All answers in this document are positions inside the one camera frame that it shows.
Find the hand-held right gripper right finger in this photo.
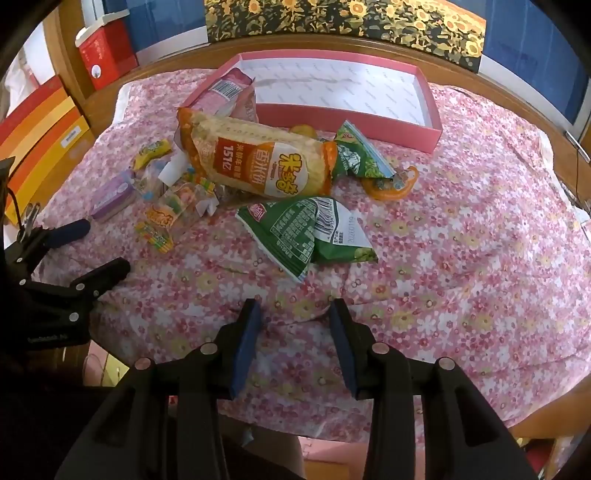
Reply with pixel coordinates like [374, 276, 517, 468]
[329, 299, 539, 480]

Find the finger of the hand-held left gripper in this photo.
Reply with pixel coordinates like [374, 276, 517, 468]
[18, 257, 131, 324]
[16, 218, 92, 259]

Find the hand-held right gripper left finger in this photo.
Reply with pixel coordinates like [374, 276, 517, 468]
[55, 299, 263, 480]

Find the purple tin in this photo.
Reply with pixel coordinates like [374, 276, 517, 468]
[89, 170, 137, 223]

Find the small orange striped candy packet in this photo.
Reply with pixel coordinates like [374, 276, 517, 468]
[135, 222, 174, 254]

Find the clear candy packet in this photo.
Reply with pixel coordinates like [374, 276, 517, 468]
[131, 154, 185, 200]

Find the clear snack packet colourful edge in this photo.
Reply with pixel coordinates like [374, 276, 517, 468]
[145, 173, 220, 229]

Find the yellow candy packet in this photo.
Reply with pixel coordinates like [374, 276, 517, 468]
[133, 140, 173, 171]

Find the large green snack bag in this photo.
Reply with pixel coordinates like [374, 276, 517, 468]
[235, 196, 379, 283]

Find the orange jelly cup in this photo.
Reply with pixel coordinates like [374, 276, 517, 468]
[361, 165, 420, 201]

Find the large orange rice cracker bag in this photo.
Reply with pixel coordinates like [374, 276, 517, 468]
[177, 107, 338, 200]

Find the small green snack bag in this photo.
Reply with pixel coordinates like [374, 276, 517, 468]
[330, 120, 397, 182]

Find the pink snack packet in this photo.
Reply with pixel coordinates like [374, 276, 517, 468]
[191, 68, 258, 123]

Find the pink cardboard box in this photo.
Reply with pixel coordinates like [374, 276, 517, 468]
[178, 52, 443, 154]

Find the orange striped box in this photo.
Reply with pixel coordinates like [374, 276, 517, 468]
[0, 76, 95, 227]

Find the white curtain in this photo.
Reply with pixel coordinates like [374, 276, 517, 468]
[4, 32, 61, 93]

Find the red box white lid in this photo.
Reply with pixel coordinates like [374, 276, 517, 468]
[75, 18, 139, 92]

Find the wooden platform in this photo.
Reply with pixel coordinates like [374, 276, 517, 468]
[44, 0, 591, 462]

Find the sunflower painting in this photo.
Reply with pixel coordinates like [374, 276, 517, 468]
[203, 0, 488, 72]

